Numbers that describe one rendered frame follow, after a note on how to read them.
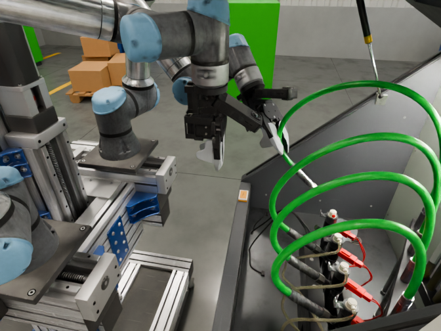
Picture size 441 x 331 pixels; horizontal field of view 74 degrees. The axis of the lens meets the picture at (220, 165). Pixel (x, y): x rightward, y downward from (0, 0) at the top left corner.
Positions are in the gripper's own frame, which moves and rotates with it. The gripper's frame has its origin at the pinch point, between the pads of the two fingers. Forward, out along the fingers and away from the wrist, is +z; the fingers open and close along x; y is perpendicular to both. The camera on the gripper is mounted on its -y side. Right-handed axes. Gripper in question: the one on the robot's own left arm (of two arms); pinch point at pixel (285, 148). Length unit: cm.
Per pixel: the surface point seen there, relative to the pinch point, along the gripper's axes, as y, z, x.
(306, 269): -4.7, 26.5, 17.8
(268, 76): 152, -121, -264
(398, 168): -11.2, 18.4, -39.4
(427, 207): -28.9, 20.1, 12.9
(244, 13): 125, -187, -225
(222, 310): 15.8, 30.6, 26.9
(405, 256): -17.3, 32.5, 0.4
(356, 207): 7.0, 27.3, -38.5
